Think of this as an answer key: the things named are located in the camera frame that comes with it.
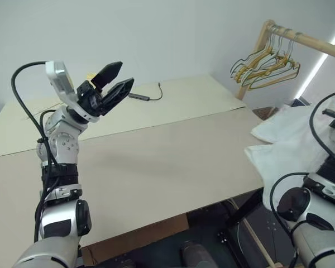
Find grey USB hub with cable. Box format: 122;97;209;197
128;82;163;102

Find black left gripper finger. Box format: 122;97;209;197
90;60;123;92
100;78;135;115

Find brown cardboard box under table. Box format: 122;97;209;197
82;214;191;265

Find dark rounded shape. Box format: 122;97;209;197
179;239;222;268

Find white wire hanger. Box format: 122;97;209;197
229;24;279;82

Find dark fabric item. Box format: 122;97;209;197
288;95;311;108

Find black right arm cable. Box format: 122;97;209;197
269;89;335;246

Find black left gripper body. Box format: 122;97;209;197
76;80;108;118

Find black floor plate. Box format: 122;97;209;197
234;203;300;268

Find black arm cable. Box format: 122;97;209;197
11;60;61;243
269;89;335;246

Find white cloth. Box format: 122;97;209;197
244;96;335;217

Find black metal table frame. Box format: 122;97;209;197
217;189;266;268

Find wooden clothes rack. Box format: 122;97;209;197
236;19;335;101

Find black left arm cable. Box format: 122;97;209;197
11;60;61;243

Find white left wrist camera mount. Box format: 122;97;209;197
45;60;102;124

